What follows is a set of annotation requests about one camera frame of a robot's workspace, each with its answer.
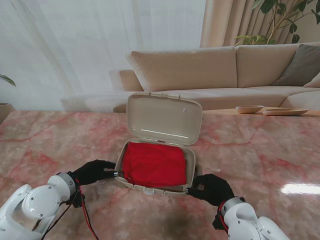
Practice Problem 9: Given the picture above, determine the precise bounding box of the red-black left arm cable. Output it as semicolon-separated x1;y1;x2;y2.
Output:
74;177;100;240

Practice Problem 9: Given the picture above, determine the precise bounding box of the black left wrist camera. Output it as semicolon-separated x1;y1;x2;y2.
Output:
66;192;86;209

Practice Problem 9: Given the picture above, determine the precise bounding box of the deep wooden bowl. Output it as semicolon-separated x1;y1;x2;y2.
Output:
235;105;265;115

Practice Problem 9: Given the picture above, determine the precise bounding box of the beige sectional sofa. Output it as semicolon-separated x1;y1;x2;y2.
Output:
60;42;320;114

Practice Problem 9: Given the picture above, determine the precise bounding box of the beige hard-shell suitcase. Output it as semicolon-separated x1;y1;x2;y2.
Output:
115;91;204;197

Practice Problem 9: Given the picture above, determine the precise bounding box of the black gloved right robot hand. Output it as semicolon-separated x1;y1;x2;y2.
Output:
186;173;236;208

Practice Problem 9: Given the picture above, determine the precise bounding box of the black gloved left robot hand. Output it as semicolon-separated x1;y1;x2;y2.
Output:
68;159;118;187

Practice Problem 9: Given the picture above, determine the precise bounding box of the brown sofa cushion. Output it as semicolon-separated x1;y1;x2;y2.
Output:
272;43;320;88

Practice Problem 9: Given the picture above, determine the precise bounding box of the red-black arm cable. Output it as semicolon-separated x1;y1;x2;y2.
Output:
74;177;100;240
216;204;230;234

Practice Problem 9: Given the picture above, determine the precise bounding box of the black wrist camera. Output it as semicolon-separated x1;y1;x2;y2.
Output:
66;192;86;209
212;214;227;230

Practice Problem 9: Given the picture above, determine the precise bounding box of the white sheer curtain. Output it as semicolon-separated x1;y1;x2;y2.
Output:
0;0;207;112

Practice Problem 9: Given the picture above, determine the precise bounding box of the shallow wooden dish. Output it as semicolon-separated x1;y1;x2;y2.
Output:
262;107;310;116

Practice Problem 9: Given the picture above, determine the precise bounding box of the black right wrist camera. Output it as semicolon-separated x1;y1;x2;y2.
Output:
212;214;227;230

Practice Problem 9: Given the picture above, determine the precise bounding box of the green leafy houseplant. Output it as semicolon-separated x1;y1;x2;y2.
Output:
234;0;320;46

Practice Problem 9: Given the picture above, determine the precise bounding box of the cream sofa cushion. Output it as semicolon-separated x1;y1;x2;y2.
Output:
303;73;320;89

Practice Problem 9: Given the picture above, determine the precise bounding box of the beige pleated curtain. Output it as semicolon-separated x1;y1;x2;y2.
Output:
199;0;320;48

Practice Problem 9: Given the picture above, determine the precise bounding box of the red shirt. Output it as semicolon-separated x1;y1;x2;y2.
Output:
121;141;187;188

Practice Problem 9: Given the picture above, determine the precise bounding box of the red-black right arm cable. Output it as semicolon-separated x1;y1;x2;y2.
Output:
216;204;230;234

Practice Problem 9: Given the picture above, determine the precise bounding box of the beige plant pot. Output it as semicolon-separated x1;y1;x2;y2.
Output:
0;103;16;125

